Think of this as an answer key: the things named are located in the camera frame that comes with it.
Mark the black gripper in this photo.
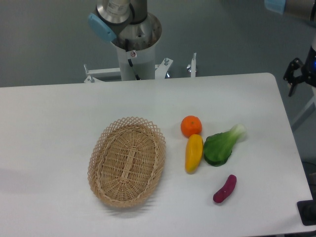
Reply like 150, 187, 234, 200
283, 57, 308, 97

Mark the purple sweet potato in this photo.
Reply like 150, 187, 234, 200
213, 174, 237, 203

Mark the white right stand leg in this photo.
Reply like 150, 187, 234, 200
290, 96, 316, 131

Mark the green bok choy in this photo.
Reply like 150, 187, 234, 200
203, 124, 246, 166

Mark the orange tangerine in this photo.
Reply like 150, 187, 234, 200
180, 115, 202, 138

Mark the yellow pepper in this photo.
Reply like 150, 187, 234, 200
185, 134, 203, 174

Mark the black device at table edge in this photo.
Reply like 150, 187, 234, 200
297, 200, 316, 226

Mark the oval woven wicker basket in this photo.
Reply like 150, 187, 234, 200
87, 117, 166, 208

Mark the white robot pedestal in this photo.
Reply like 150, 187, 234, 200
112, 43, 156, 81

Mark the black cable on pedestal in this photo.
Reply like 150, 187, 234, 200
124, 39, 141, 81

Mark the white pedestal base frame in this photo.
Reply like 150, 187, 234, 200
83, 52, 197, 83

